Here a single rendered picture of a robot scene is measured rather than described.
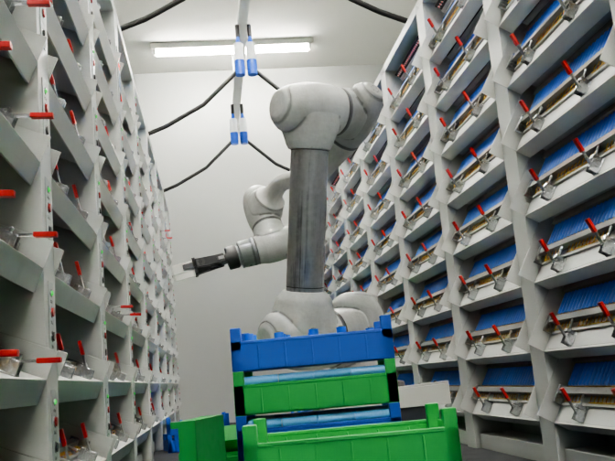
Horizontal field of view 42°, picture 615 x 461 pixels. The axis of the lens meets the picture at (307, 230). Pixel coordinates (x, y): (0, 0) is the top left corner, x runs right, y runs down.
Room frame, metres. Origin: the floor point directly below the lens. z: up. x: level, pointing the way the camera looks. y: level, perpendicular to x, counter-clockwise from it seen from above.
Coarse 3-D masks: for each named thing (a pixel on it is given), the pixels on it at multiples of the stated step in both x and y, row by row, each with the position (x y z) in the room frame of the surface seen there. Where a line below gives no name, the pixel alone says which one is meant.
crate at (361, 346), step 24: (240, 336) 1.49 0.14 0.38; (312, 336) 1.49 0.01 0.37; (336, 336) 1.49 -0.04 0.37; (360, 336) 1.49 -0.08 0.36; (384, 336) 1.49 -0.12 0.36; (240, 360) 1.49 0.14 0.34; (264, 360) 1.49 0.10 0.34; (288, 360) 1.49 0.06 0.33; (312, 360) 1.49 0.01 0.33; (336, 360) 1.49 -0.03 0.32; (360, 360) 1.49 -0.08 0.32
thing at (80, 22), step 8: (56, 0) 1.89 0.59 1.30; (64, 0) 1.80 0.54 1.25; (72, 0) 1.85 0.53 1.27; (56, 8) 1.94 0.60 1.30; (64, 8) 1.93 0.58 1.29; (72, 8) 1.87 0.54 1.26; (80, 8) 1.92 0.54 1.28; (64, 16) 1.98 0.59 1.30; (72, 16) 1.89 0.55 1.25; (80, 16) 1.95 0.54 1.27; (88, 16) 2.06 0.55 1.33; (64, 24) 2.03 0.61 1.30; (72, 24) 2.01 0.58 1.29; (80, 24) 1.97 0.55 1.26; (88, 24) 2.06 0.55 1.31; (80, 32) 1.99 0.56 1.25; (88, 32) 2.06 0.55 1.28; (80, 40) 2.03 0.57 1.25
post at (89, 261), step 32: (64, 32) 2.06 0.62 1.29; (64, 96) 2.06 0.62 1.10; (64, 160) 2.05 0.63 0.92; (96, 160) 2.11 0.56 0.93; (96, 192) 2.08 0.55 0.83; (64, 256) 2.05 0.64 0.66; (96, 256) 2.06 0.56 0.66; (64, 320) 2.05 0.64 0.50; (96, 320) 2.06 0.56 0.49; (96, 352) 2.06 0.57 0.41; (64, 416) 2.05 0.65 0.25; (96, 416) 2.06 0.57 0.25
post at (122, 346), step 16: (112, 16) 2.76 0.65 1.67; (112, 32) 2.76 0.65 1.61; (112, 48) 2.76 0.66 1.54; (112, 80) 2.76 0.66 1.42; (112, 128) 2.76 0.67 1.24; (112, 144) 2.75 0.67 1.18; (112, 176) 2.75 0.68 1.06; (112, 192) 2.75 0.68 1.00; (112, 224) 2.75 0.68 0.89; (128, 272) 2.84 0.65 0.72; (112, 288) 2.75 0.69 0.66; (112, 304) 2.75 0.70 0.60; (112, 336) 2.75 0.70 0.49; (128, 336) 2.76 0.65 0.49; (112, 352) 2.75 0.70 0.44; (128, 352) 2.76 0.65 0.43; (112, 400) 2.75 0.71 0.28; (128, 400) 2.76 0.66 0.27; (128, 416) 2.76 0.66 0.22
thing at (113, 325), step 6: (108, 294) 2.16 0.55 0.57; (108, 300) 2.16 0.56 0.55; (108, 312) 2.23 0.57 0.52; (126, 312) 2.76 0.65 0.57; (132, 312) 2.76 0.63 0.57; (108, 318) 2.27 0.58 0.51; (114, 318) 2.38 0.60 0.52; (126, 318) 2.76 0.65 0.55; (108, 324) 2.30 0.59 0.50; (114, 324) 2.42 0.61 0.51; (120, 324) 2.54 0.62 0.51; (126, 324) 2.75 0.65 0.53; (108, 330) 2.35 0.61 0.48; (114, 330) 2.47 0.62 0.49; (120, 330) 2.59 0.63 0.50; (126, 330) 2.75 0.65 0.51; (120, 336) 2.64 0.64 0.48
